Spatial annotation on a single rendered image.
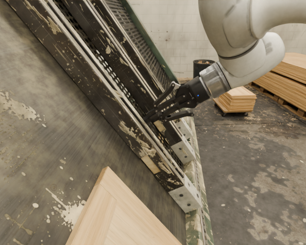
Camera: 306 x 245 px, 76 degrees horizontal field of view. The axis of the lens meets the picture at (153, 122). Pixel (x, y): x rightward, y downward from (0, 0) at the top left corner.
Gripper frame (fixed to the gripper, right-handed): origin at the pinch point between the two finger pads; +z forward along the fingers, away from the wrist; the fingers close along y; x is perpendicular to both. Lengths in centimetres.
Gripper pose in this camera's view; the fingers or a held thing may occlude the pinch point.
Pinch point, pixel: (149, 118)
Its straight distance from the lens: 64.9
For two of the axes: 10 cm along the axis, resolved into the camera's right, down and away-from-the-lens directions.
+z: -8.2, 4.5, 3.5
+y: -5.6, -7.5, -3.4
